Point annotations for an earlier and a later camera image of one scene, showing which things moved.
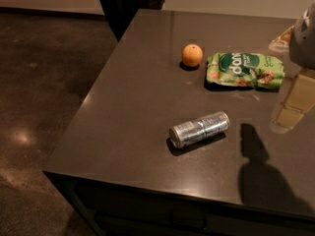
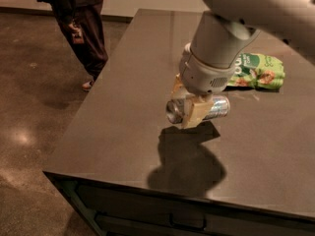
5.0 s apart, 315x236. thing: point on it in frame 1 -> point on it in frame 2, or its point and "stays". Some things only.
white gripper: x=303 y=41 -> x=204 y=76
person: x=121 y=2 -> x=79 y=10
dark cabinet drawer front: x=122 y=209 stays
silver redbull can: x=200 y=130 -> x=220 y=106
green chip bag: x=248 y=70 stays
